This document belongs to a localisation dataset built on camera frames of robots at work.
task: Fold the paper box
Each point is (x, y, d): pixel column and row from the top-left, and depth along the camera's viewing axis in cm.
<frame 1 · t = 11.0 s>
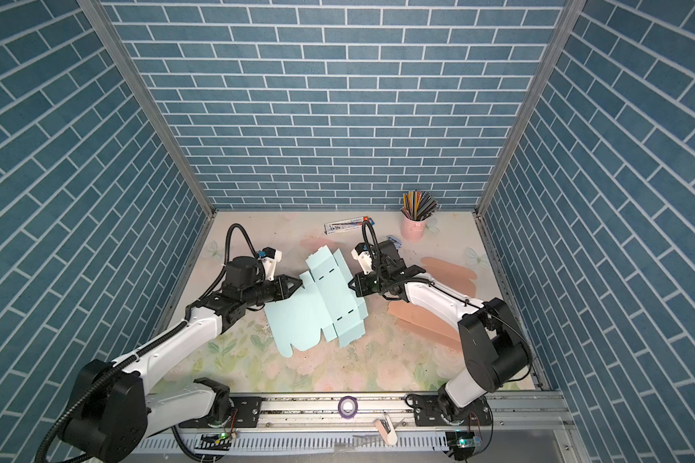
left hand: (301, 283, 82), fingers closed
right hand: (346, 282, 86), fingers closed
light blue paper box: (326, 302, 92), point 4 cm above the table
white pencil box: (344, 226, 118), on the table
pink pen cup: (411, 230, 109), point 7 cm above the table
colored pencils bundle: (418, 205, 109), point 13 cm above the table

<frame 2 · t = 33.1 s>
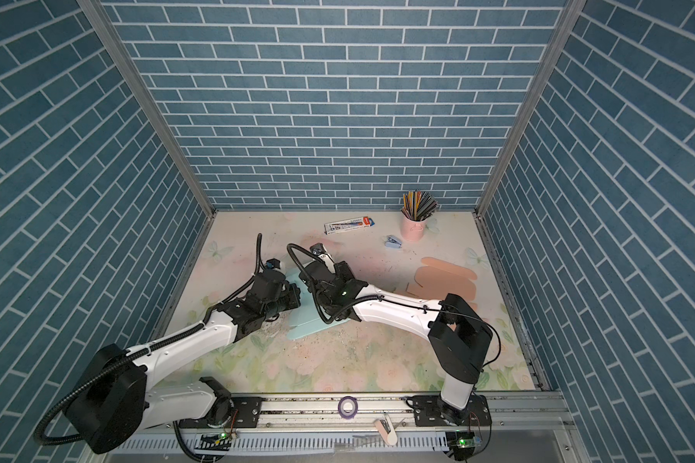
left hand: (303, 290, 86), fingers closed
right hand: (332, 265, 85), fingers closed
light blue paper box: (308, 318, 77), point 15 cm above the table
the other named things where they were.

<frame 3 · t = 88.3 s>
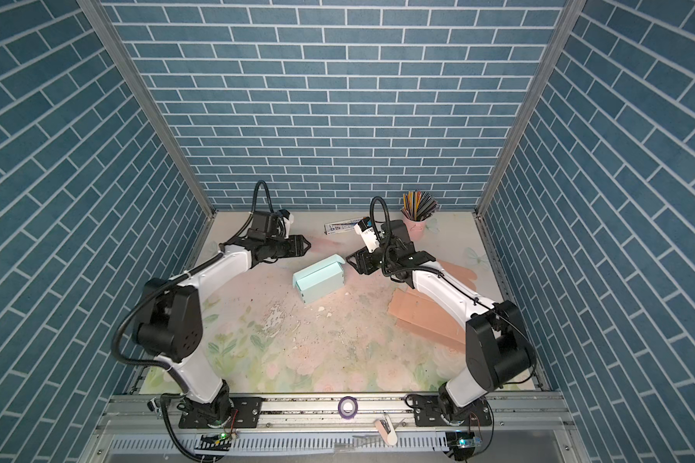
left hand: (304, 244, 93), fingers open
right hand: (351, 252, 85), fingers open
light blue paper box: (319, 279, 91), point 10 cm above the table
the other named things where they were.

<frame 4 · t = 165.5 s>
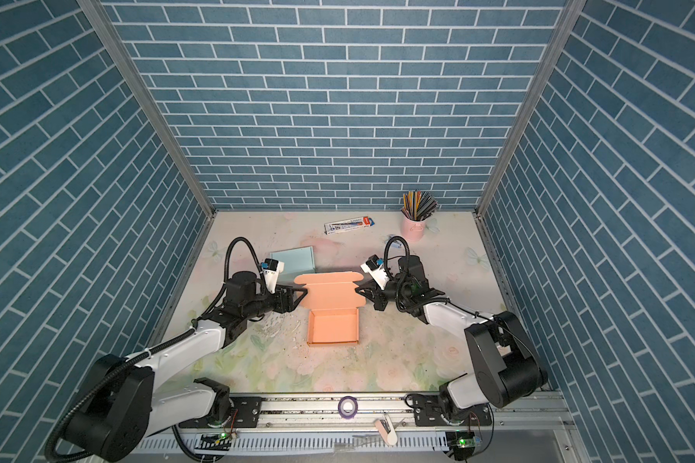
left hand: (299, 290, 85), fingers open
right hand: (357, 286, 85), fingers closed
light blue paper box: (297, 258, 104), point 3 cm above the table
pink flat paper box: (334, 300, 84), point 11 cm above the table
the other named things where they were.

